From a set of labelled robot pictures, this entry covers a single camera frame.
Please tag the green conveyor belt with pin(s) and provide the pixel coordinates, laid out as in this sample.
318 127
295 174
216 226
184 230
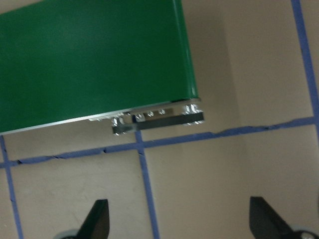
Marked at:
87 62

